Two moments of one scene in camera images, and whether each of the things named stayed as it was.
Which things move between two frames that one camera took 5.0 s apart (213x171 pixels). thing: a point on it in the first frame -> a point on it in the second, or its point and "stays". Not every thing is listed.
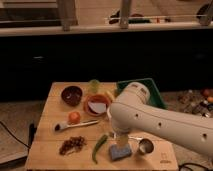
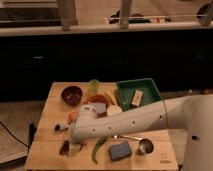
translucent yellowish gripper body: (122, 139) -> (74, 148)
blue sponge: (119, 150) stays
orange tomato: (74, 118) stays
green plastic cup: (94, 85) stays
